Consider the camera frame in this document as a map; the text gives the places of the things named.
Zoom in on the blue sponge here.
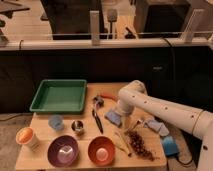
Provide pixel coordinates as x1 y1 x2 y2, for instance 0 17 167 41
105 110 122 127

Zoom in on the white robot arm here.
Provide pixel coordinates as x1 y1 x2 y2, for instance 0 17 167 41
117 80 213 171

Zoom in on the green plastic tray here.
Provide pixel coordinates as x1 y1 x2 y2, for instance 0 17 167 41
30 79 87 114

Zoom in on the orange carrot toy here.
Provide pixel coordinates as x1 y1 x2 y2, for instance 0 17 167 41
100 94 117 101

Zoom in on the metal spoon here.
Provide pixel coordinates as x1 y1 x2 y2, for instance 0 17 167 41
124 119 144 135

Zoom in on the small metal cup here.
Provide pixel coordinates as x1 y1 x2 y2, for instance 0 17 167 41
71 120 84 135

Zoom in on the white railing bar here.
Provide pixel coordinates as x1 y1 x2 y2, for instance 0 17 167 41
0 37 213 51

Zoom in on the grey blue cloth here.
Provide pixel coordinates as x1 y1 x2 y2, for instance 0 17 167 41
145 120 169 137

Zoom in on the blue plastic cup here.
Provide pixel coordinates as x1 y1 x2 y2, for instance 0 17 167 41
48 115 64 131

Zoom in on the wooden chopsticks pair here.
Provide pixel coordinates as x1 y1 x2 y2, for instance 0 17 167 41
114 132 132 157

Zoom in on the orange bowl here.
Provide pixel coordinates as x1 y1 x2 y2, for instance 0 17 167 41
88 136 115 166

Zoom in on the bunch of dark grapes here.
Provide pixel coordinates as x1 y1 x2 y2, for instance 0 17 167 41
128 131 154 161

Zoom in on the purple bowl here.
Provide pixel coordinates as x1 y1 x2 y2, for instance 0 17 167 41
47 135 79 167

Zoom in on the blue box on floor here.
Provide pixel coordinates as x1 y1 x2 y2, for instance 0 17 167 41
161 136 179 157

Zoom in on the orange and white cup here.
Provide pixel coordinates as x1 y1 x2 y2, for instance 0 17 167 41
16 127 39 150

